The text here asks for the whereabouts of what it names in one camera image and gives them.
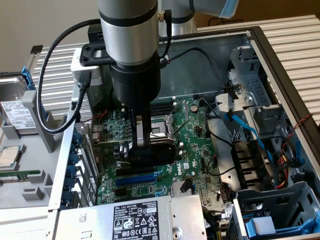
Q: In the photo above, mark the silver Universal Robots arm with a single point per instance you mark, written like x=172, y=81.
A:
x=130, y=37

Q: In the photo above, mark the metal socket locking lever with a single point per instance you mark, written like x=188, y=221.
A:
x=177, y=109
x=181, y=127

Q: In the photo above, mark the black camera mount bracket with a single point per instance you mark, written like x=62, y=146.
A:
x=87, y=53

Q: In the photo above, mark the open metal PC case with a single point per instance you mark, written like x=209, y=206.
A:
x=190, y=75

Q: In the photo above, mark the silver hard disk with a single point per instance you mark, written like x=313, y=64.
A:
x=17, y=112

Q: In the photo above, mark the grey metal drive cage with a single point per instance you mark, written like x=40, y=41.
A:
x=252, y=80

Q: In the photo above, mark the green graphics card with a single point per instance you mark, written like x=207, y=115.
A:
x=112, y=150

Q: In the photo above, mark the blue expansion slot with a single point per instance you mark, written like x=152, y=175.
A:
x=136, y=180

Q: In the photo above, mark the black fan shroud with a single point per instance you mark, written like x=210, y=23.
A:
x=247, y=162

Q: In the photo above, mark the blue slot retention clip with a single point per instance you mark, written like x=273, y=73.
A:
x=77, y=138
x=69, y=185
x=72, y=172
x=74, y=158
x=67, y=197

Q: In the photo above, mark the grey parts rack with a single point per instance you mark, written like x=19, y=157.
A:
x=32, y=150

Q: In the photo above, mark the metal CPU socket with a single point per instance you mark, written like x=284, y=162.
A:
x=162, y=128

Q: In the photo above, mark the black box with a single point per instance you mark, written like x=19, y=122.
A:
x=93, y=35

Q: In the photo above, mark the green RAM stick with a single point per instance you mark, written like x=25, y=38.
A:
x=15, y=178

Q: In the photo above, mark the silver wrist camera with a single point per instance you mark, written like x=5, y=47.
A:
x=82, y=70

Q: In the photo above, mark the grey disk bay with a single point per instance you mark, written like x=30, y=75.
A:
x=275, y=200

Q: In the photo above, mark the empty black RAM slot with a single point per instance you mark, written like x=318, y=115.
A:
x=162, y=112
x=162, y=105

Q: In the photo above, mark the short black expansion slot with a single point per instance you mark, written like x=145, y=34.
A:
x=120, y=192

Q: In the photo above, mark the black capped metal post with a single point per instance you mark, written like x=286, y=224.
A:
x=36, y=49

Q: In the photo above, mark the black intrusion switch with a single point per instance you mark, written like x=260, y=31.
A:
x=73, y=106

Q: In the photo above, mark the round coin battery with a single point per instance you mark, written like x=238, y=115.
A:
x=194, y=108

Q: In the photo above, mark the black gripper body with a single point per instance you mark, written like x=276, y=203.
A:
x=135, y=85

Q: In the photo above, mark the blue disk bay rail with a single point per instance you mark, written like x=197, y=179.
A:
x=260, y=225

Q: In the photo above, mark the green Dell motherboard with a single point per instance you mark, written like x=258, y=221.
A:
x=195, y=150

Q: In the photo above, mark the silver CPU chip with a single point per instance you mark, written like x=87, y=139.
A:
x=8, y=156

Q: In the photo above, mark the silver chipset heat sink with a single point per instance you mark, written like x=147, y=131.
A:
x=176, y=188

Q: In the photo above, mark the long black expansion slot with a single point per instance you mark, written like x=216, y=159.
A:
x=135, y=172

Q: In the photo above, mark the grey power supply unit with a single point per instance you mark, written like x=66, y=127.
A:
x=100, y=220

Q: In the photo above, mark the black plug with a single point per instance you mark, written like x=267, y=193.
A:
x=186, y=186

